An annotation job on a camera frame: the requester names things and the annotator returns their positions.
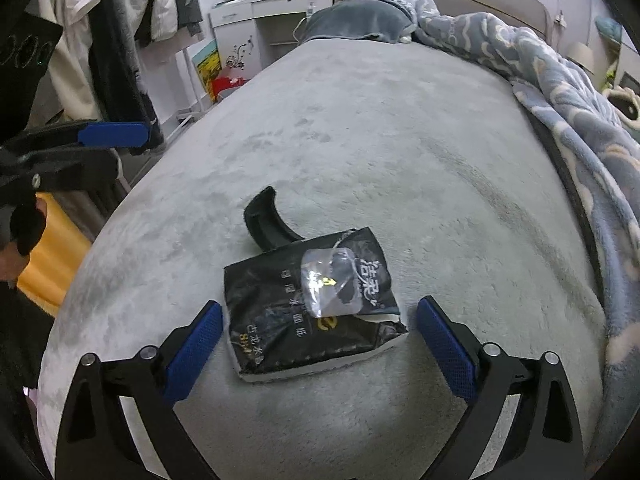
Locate black printed bag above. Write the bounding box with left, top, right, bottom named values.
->
left=0, top=10, right=64, bottom=133

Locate grey pillow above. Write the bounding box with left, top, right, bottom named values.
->
left=300, top=0, right=413, bottom=45

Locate beige coat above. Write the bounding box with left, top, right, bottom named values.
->
left=27, top=35, right=108, bottom=123

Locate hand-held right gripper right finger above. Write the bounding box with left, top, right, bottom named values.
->
left=416, top=296, right=586, bottom=480

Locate white clothes rack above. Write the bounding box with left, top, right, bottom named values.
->
left=165, top=45, right=208, bottom=141

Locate white table lamp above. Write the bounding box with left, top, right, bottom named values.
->
left=567, top=42, right=596, bottom=76

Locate white garment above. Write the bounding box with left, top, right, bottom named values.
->
left=45, top=0, right=106, bottom=41

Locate long black coat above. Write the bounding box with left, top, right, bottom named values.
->
left=87, top=0, right=166, bottom=153

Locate grey bed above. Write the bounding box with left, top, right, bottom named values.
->
left=37, top=37, right=608, bottom=480

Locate white plush toy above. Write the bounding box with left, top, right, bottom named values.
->
left=602, top=85, right=640, bottom=123

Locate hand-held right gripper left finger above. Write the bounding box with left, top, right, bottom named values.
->
left=54, top=300, right=224, bottom=480

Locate person's left hand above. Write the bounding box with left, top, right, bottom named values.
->
left=0, top=241, right=28, bottom=283

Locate black tissue packet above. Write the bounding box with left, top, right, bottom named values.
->
left=223, top=226, right=410, bottom=385

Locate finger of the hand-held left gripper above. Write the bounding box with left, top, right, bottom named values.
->
left=0, top=149, right=121, bottom=196
left=0, top=121, right=153, bottom=162

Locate colourful painting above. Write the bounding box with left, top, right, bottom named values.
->
left=192, top=40, right=223, bottom=106

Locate red bag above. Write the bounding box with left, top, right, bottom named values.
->
left=210, top=76, right=249, bottom=103

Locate white puffer jacket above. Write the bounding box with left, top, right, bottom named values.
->
left=122, top=0, right=178, bottom=41

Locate white dressing table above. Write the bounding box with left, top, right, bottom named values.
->
left=209, top=0, right=337, bottom=78

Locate black curved plastic piece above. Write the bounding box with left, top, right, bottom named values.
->
left=244, top=186, right=306, bottom=252

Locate blue cloud-patterned blanket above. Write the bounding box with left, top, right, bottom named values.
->
left=355, top=0, right=640, bottom=466

